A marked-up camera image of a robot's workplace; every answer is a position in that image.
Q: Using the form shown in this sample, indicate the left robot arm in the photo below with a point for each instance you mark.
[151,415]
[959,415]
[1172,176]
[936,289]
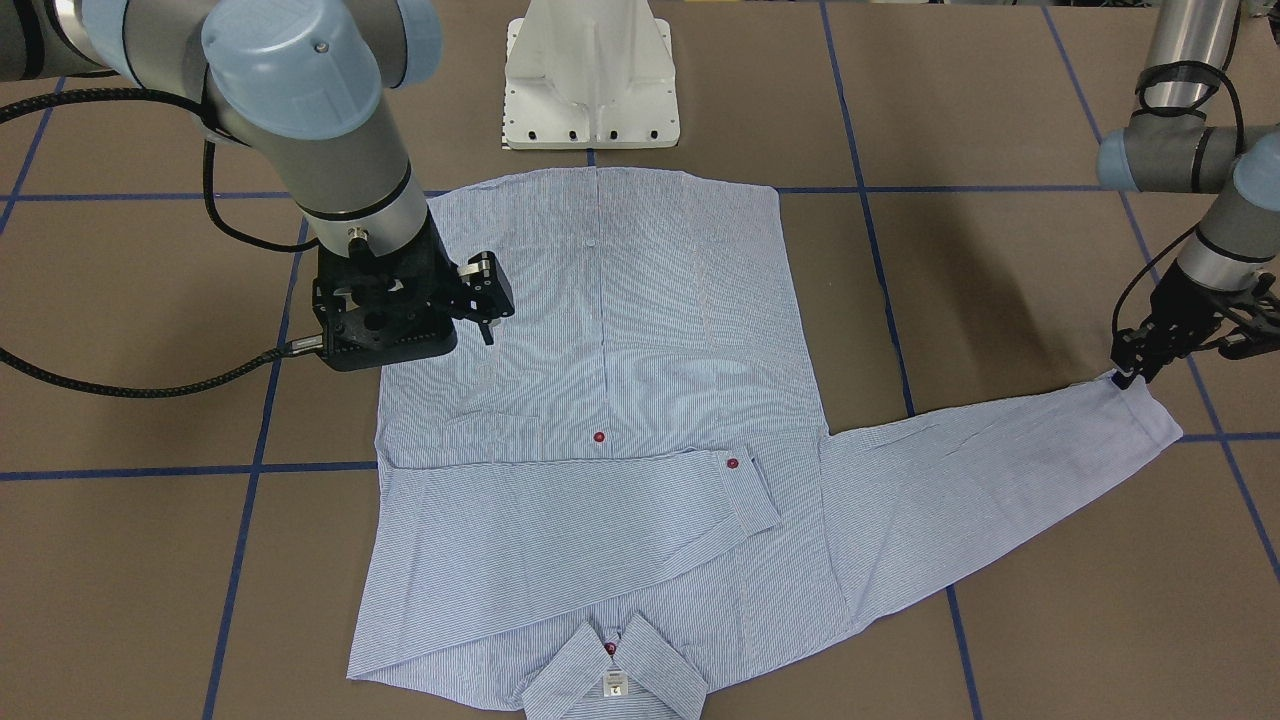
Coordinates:
[1187,135]

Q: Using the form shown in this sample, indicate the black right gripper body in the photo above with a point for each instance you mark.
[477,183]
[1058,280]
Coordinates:
[441,268]

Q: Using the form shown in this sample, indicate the blue striped button shirt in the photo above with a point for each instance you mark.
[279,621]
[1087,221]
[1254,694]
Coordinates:
[632,499]

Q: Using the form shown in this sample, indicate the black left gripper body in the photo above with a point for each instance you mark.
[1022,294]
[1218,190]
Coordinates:
[1183,300]

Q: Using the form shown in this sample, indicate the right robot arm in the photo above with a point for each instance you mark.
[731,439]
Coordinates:
[303,83]

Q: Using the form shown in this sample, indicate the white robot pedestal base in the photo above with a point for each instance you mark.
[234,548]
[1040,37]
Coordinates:
[590,75]

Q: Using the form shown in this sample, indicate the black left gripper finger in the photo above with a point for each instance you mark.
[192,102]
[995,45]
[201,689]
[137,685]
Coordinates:
[1129,369]

